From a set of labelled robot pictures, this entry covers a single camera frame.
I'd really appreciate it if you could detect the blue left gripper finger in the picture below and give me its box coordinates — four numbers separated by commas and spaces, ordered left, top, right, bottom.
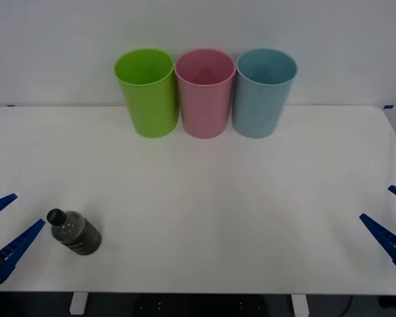
0, 194, 18, 223
0, 218, 46, 287

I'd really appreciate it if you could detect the dark plastic bottle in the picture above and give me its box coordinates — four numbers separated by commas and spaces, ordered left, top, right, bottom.
46, 208, 102, 256

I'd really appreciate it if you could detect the white table leg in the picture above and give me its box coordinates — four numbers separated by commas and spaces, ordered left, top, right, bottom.
290, 294, 310, 317
69, 293, 87, 315

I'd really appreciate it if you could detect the pale blue plastic bin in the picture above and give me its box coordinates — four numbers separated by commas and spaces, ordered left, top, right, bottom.
232, 48, 298, 139

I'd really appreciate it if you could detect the green plastic bin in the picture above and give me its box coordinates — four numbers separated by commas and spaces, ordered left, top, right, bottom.
114, 48, 179, 139

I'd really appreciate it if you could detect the pink plastic bin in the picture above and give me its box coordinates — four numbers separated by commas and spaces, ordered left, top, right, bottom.
174, 48, 236, 139

